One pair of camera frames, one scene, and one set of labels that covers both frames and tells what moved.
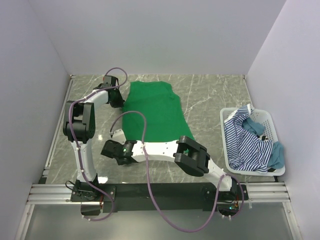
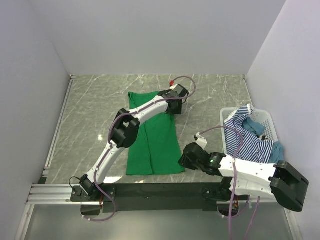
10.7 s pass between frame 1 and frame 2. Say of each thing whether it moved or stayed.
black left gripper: moved
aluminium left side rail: stayed
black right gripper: moved
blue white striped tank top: stayed
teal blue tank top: stayed
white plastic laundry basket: stayed
